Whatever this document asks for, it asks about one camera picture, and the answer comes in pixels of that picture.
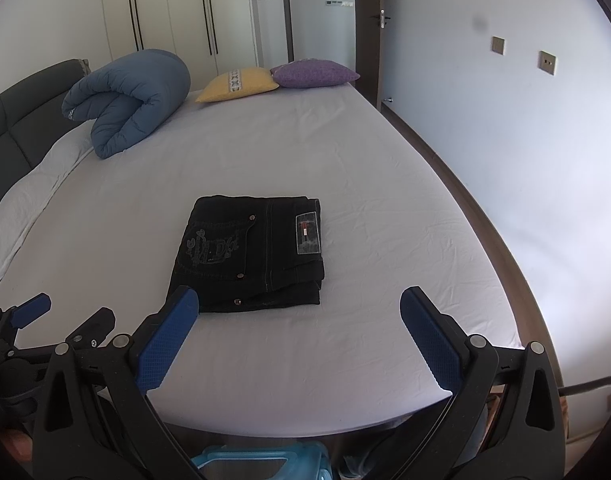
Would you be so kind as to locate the yellow pillow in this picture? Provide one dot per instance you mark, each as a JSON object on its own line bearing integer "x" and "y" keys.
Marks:
{"x": 235, "y": 85}

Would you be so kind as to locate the purple pillow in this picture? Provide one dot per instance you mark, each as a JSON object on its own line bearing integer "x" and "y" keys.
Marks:
{"x": 310, "y": 74}

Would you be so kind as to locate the white pillow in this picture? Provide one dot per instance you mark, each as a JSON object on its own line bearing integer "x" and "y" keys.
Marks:
{"x": 65, "y": 155}
{"x": 20, "y": 220}

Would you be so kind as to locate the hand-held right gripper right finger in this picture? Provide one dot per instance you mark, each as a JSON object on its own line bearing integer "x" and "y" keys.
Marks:
{"x": 430, "y": 340}

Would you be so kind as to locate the grey padded headboard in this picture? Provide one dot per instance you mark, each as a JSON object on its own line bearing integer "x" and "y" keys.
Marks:
{"x": 15, "y": 130}

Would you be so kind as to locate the blue rolled duvet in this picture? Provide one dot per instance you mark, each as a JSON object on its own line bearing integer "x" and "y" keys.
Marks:
{"x": 130, "y": 90}

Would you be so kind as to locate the white wardrobe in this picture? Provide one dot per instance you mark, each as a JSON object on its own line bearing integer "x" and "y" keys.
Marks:
{"x": 180, "y": 10}

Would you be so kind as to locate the black denim pants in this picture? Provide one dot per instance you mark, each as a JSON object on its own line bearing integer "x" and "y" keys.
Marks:
{"x": 245, "y": 260}

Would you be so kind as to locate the white bed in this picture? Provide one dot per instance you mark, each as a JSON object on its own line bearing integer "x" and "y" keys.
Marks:
{"x": 335, "y": 160}

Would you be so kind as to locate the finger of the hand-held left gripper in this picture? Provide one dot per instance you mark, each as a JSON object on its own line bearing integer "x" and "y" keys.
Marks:
{"x": 96, "y": 324}
{"x": 31, "y": 309}

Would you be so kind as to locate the blue plastic stool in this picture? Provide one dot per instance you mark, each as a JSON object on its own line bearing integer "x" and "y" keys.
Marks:
{"x": 255, "y": 462}

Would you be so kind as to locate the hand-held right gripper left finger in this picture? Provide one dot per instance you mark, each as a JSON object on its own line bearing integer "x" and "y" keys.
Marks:
{"x": 168, "y": 345}

